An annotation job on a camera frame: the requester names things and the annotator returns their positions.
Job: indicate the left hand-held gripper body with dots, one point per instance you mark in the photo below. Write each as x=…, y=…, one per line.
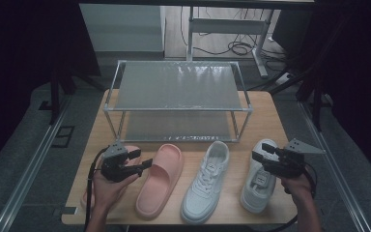
x=116, y=167

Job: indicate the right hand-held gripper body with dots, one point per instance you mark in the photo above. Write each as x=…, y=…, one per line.
x=290, y=164

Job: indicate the white sneaker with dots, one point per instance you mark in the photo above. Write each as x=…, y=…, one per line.
x=199, y=199
x=254, y=199

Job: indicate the metal shoe rack grey shelves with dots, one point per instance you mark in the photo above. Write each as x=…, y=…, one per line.
x=177, y=87

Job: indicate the person's right hand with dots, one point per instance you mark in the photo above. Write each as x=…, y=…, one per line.
x=298, y=187

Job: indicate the person's left hand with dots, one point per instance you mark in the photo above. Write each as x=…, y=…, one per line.
x=108, y=193

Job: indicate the black metal stand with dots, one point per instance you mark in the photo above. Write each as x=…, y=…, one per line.
x=54, y=96
x=317, y=109

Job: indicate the white power strip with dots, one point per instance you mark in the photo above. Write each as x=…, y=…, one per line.
x=285, y=78

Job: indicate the white cabinet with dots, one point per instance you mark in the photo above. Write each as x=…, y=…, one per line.
x=122, y=29

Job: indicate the metal floor rail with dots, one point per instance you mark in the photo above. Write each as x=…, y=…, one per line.
x=29, y=167
x=338, y=180

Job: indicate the grey table bracket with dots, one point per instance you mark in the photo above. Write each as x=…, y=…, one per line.
x=65, y=211

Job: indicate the white desk frame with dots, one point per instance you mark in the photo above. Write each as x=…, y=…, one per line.
x=228, y=25

